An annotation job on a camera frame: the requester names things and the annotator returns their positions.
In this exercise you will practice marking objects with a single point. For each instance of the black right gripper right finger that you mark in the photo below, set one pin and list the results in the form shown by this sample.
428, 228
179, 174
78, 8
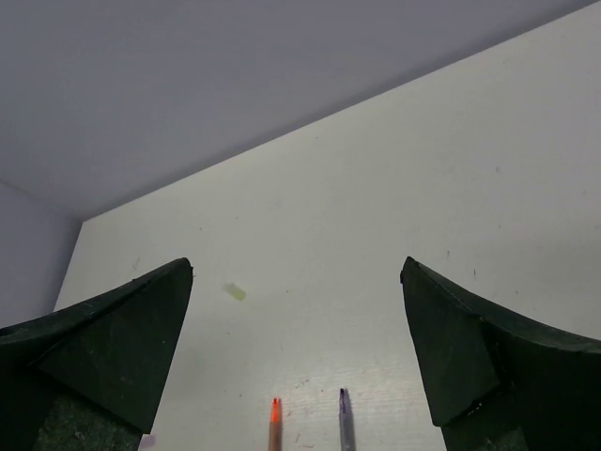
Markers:
497, 380

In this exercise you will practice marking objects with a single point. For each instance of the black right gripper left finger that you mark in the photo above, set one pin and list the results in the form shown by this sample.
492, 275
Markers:
91, 376

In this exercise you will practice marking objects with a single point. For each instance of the purple pen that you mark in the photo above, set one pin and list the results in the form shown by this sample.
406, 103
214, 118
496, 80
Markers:
346, 424

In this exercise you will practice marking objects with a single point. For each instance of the orange pen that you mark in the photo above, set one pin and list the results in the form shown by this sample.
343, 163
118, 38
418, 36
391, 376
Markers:
276, 426

